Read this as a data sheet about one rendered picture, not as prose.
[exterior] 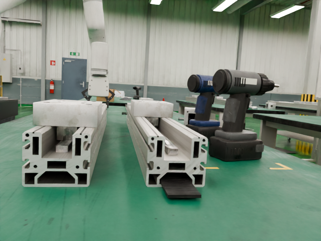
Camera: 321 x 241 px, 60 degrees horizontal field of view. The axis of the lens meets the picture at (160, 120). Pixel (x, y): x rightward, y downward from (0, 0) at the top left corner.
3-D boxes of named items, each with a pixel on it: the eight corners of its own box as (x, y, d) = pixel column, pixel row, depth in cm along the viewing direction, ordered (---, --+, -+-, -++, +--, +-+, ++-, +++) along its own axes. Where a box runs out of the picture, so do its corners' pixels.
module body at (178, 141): (126, 125, 124) (127, 105, 123) (149, 125, 126) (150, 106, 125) (145, 187, 46) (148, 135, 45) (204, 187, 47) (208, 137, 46)
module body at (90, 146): (82, 123, 121) (83, 104, 120) (106, 124, 123) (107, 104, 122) (22, 186, 42) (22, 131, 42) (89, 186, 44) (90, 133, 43)
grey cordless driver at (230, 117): (203, 155, 72) (209, 69, 70) (261, 152, 80) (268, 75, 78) (221, 162, 65) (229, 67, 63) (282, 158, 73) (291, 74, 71)
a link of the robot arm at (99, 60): (90, 69, 143) (90, 68, 134) (91, 43, 141) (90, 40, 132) (107, 71, 144) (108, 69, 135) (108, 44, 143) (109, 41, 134)
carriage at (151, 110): (130, 119, 92) (131, 99, 91) (162, 121, 94) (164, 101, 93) (133, 126, 76) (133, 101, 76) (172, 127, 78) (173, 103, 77)
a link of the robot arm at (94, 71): (109, 71, 144) (108, 76, 144) (91, 69, 142) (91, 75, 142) (108, 70, 135) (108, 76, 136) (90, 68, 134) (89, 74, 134)
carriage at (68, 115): (52, 128, 64) (53, 98, 64) (101, 129, 66) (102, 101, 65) (32, 141, 49) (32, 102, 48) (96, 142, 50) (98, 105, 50)
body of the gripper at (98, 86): (109, 74, 143) (108, 96, 145) (89, 73, 142) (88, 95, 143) (109, 74, 136) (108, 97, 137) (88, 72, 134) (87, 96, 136)
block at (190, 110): (177, 128, 122) (179, 106, 121) (204, 130, 121) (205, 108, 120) (176, 131, 112) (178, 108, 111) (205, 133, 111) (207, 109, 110)
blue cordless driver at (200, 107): (180, 138, 95) (185, 74, 93) (223, 136, 106) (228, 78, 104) (194, 142, 89) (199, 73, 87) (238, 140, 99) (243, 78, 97)
